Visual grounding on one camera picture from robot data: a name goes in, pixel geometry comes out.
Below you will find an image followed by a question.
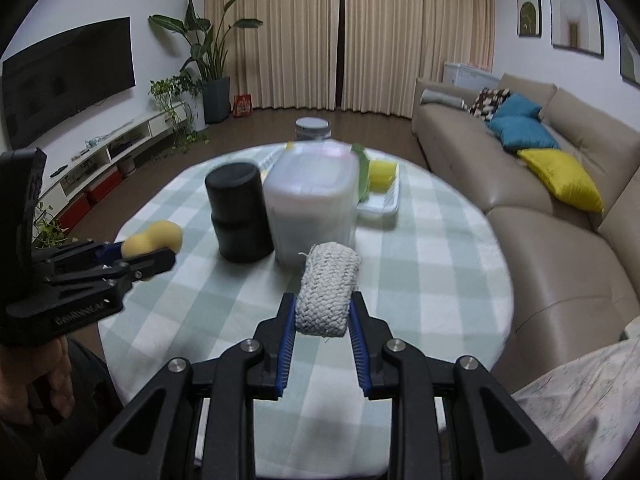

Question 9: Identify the beige curtain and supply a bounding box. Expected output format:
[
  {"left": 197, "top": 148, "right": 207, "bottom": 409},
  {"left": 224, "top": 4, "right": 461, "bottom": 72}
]
[
  {"left": 205, "top": 0, "right": 343, "bottom": 111},
  {"left": 341, "top": 0, "right": 495, "bottom": 118}
]

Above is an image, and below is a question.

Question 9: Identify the white plastic tray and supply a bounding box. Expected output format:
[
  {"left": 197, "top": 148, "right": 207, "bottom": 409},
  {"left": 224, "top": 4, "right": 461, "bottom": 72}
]
[{"left": 356, "top": 159, "right": 402, "bottom": 218}]

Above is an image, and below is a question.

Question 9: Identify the person's left hand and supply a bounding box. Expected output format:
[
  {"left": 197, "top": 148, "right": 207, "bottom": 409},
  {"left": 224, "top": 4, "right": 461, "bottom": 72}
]
[{"left": 0, "top": 335, "right": 76, "bottom": 426}]

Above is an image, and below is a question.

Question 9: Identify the white printed cloth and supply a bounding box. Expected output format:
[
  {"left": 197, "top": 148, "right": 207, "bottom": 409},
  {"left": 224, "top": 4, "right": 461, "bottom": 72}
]
[{"left": 512, "top": 317, "right": 640, "bottom": 480}]

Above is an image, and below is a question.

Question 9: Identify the large beige arch wall picture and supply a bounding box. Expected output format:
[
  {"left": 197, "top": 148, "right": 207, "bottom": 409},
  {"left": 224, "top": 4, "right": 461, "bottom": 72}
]
[{"left": 546, "top": 0, "right": 604, "bottom": 59}]

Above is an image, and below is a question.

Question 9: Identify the grey rolled blanket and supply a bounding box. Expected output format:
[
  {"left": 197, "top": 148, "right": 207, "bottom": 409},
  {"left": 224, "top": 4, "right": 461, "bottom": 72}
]
[{"left": 420, "top": 89, "right": 468, "bottom": 110}]

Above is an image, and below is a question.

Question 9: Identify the grey woven scrubber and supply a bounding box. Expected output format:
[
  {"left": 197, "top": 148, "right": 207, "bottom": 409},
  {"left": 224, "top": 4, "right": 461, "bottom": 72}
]
[{"left": 295, "top": 242, "right": 362, "bottom": 339}]

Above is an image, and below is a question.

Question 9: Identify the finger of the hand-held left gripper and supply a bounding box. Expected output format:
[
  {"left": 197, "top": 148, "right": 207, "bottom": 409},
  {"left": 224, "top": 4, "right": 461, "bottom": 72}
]
[
  {"left": 35, "top": 240, "right": 126, "bottom": 267},
  {"left": 51, "top": 248, "right": 177, "bottom": 293}
]

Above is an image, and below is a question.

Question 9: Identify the tall plant in dark planter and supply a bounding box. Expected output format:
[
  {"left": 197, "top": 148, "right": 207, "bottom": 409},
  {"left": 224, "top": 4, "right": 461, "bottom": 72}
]
[{"left": 149, "top": 0, "right": 263, "bottom": 125}]

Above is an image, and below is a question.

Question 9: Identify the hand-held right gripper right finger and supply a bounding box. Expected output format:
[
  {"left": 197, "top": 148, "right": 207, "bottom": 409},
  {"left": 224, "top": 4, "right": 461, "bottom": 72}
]
[{"left": 348, "top": 290, "right": 578, "bottom": 480}]

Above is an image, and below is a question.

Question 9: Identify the white television stand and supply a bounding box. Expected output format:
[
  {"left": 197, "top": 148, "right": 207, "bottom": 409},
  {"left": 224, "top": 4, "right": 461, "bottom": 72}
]
[{"left": 37, "top": 110, "right": 201, "bottom": 221}]

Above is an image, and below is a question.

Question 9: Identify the white cabinet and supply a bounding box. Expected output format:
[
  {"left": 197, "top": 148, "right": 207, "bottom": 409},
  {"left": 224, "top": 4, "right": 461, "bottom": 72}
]
[{"left": 444, "top": 61, "right": 501, "bottom": 86}]

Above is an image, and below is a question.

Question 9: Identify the yellow pillow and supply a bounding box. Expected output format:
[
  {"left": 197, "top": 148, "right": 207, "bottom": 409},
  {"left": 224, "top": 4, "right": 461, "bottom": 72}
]
[{"left": 517, "top": 148, "right": 605, "bottom": 213}]

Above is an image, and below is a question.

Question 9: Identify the grey trash bin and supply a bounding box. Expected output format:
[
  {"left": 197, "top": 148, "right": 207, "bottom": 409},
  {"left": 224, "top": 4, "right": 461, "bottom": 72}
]
[{"left": 295, "top": 116, "right": 332, "bottom": 141}]

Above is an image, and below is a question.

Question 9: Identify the red storage box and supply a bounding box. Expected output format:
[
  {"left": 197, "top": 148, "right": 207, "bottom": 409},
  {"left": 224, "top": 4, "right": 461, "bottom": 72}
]
[
  {"left": 57, "top": 194, "right": 92, "bottom": 231},
  {"left": 85, "top": 170, "right": 123, "bottom": 206}
]

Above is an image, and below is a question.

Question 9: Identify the black cylinder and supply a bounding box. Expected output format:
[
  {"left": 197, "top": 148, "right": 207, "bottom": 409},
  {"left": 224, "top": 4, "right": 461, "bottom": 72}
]
[{"left": 205, "top": 161, "right": 275, "bottom": 263}]

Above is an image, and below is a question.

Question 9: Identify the yellow peanut-shaped sponge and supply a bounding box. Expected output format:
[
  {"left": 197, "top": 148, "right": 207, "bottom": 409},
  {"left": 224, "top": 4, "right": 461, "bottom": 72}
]
[{"left": 121, "top": 220, "right": 183, "bottom": 258}]

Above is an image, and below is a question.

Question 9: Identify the black flat television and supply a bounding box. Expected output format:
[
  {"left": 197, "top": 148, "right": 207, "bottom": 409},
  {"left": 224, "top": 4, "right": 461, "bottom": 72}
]
[{"left": 1, "top": 16, "right": 137, "bottom": 148}]

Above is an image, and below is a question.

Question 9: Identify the trailing green plant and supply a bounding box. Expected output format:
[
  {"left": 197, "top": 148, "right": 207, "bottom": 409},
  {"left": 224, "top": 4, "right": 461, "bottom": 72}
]
[{"left": 32, "top": 202, "right": 68, "bottom": 251}]

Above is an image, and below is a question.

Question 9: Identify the translucent plastic container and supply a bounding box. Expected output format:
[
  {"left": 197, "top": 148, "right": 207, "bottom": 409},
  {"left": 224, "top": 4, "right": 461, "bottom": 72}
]
[{"left": 263, "top": 141, "right": 361, "bottom": 267}]

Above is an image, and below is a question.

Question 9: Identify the beige leather sofa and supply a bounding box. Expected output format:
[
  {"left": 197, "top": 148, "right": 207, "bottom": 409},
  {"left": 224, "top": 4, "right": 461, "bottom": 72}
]
[{"left": 412, "top": 72, "right": 640, "bottom": 391}]

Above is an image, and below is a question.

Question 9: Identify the blue pillow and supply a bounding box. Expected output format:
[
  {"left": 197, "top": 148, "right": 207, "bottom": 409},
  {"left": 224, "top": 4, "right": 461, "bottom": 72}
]
[
  {"left": 489, "top": 116, "right": 561, "bottom": 153},
  {"left": 487, "top": 92, "right": 543, "bottom": 123}
]

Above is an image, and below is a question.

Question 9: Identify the brown white patterned pillow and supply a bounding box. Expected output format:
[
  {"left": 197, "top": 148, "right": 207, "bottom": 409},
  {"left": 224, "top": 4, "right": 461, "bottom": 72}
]
[{"left": 469, "top": 87, "right": 512, "bottom": 122}]

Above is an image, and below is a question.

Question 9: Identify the framed wall picture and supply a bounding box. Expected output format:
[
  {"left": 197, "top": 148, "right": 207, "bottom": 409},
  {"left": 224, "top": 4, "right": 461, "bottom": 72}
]
[{"left": 617, "top": 20, "right": 640, "bottom": 85}]

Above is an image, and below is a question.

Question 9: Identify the bushy plant in white pot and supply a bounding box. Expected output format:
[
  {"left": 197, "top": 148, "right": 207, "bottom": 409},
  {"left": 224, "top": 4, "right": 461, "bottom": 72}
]
[{"left": 150, "top": 72, "right": 210, "bottom": 156}]

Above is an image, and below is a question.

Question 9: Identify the green cloth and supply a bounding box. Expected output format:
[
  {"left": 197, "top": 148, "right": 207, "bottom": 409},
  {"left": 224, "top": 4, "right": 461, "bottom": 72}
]
[{"left": 351, "top": 144, "right": 372, "bottom": 203}]

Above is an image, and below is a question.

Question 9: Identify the yellow rectangular sponge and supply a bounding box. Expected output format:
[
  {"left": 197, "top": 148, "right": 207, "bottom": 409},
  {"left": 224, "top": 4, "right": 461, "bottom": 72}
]
[{"left": 369, "top": 160, "right": 398, "bottom": 192}]

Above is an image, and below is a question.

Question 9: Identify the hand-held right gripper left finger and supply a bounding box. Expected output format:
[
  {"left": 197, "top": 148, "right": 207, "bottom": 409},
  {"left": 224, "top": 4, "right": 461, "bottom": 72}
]
[{"left": 65, "top": 291, "right": 298, "bottom": 480}]

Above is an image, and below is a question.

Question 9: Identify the small dark arch wall picture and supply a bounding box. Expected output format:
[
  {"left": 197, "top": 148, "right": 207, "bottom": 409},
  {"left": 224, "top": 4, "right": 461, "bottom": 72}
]
[{"left": 516, "top": 0, "right": 542, "bottom": 38}]

